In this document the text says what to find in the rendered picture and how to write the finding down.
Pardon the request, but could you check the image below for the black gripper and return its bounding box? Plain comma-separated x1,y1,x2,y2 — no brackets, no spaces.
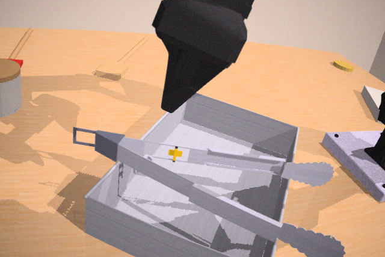
152,0,254,113

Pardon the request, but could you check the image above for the grey cylindrical container with tan lid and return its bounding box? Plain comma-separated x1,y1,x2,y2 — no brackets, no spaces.
0,58,22,117

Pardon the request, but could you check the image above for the yellow round disc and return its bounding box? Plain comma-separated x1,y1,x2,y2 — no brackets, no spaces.
333,60,354,72

